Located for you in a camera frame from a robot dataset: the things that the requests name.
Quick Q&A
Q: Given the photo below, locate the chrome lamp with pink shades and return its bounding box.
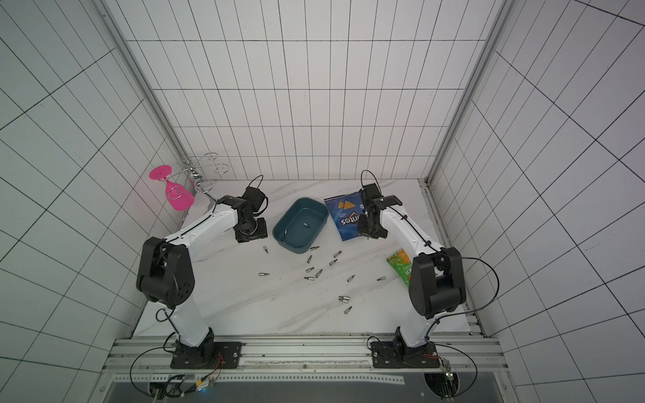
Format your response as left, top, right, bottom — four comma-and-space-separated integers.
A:
149, 152, 230, 212

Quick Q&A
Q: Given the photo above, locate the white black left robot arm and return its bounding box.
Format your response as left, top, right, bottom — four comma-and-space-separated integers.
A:
136, 185, 268, 369

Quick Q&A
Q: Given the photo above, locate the teal plastic storage box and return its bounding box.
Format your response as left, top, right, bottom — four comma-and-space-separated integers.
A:
272, 197, 329, 255

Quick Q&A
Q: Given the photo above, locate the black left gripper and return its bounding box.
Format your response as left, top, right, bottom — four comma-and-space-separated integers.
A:
234, 215, 268, 243

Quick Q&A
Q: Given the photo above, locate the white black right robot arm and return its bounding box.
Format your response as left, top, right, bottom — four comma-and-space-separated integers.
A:
358, 183, 466, 364

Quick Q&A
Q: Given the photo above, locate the green orange snack bag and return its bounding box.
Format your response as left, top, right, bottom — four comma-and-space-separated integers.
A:
386, 250, 413, 285

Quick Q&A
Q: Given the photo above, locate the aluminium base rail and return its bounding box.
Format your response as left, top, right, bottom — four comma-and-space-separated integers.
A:
102, 332, 509, 384

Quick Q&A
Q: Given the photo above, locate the blue Doritos chip bag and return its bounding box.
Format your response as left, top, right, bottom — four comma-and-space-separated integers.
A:
324, 191, 364, 241

